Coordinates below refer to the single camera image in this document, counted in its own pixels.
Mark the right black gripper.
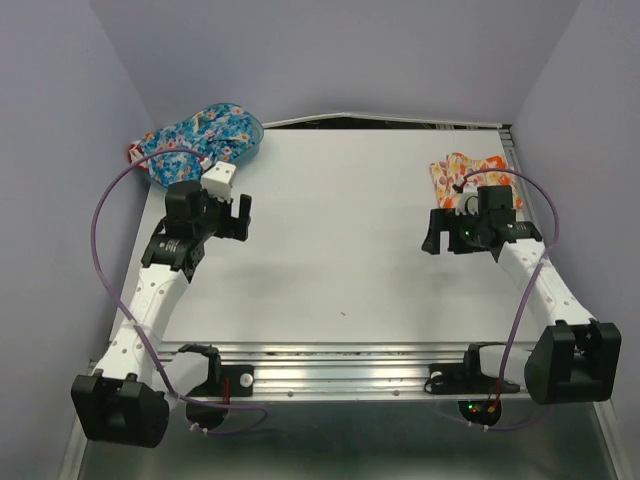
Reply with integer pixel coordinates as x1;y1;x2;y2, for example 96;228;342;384
419;207;488;254

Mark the blue floral skirt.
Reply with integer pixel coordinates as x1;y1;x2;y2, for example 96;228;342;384
137;102;257;187

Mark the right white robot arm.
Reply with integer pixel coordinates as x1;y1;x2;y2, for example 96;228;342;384
422;186;621;405

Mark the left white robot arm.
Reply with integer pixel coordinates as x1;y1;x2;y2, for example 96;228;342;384
71;181;252;448

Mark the orange floral folded skirt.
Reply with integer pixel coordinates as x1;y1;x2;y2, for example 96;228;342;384
429;152;523;210

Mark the teal plastic bin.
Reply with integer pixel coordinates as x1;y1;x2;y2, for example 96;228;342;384
141;102;265;187

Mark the red poppy white skirt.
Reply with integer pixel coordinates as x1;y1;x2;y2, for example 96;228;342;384
128;141;145;164

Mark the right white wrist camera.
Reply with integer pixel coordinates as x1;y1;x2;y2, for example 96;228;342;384
442;182;479;216

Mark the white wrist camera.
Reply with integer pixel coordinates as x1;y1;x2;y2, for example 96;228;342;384
442;182;479;216
200;162;236;203

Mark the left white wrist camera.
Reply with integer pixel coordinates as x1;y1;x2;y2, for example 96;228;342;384
200;162;236;203

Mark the aluminium right side rail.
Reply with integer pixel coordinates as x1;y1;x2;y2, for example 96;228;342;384
498;126;542;233

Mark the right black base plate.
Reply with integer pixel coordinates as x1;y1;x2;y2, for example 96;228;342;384
423;342;520;395

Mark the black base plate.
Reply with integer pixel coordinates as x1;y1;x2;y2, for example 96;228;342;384
175;343;255;403
423;342;520;395

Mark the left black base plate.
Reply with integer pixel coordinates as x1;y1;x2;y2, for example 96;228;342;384
175;343;255;403

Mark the aluminium front rail frame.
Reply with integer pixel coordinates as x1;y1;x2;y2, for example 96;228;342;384
60;343;632;479

